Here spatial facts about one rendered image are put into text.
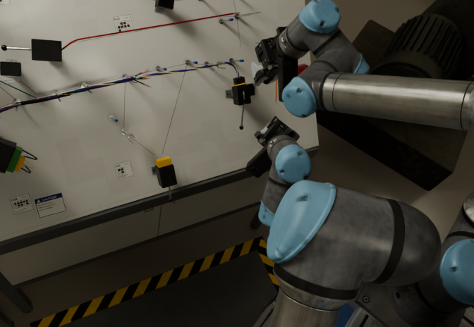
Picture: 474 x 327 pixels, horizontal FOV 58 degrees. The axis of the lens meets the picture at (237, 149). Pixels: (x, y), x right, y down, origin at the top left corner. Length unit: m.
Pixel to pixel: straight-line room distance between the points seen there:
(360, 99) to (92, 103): 0.78
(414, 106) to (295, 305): 0.36
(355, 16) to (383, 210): 3.27
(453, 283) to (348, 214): 0.45
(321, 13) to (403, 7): 3.27
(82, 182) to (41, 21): 0.45
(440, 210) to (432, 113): 2.20
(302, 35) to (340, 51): 0.09
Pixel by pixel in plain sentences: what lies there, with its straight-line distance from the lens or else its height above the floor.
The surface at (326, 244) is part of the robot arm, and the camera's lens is 0.54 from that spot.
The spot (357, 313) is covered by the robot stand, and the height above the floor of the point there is 1.07.
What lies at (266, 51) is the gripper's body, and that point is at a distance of 1.08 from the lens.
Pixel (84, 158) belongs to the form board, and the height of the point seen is 0.99.
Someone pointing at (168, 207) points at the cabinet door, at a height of 0.66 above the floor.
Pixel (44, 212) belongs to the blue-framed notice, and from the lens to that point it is 1.33.
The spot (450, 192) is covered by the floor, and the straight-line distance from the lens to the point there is 3.03.
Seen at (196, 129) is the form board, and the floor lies 0.99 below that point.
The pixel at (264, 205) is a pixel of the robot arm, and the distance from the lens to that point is 0.95.
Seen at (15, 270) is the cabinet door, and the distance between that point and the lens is 1.68.
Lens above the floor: 2.09
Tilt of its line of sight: 55 degrees down
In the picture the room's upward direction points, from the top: 20 degrees clockwise
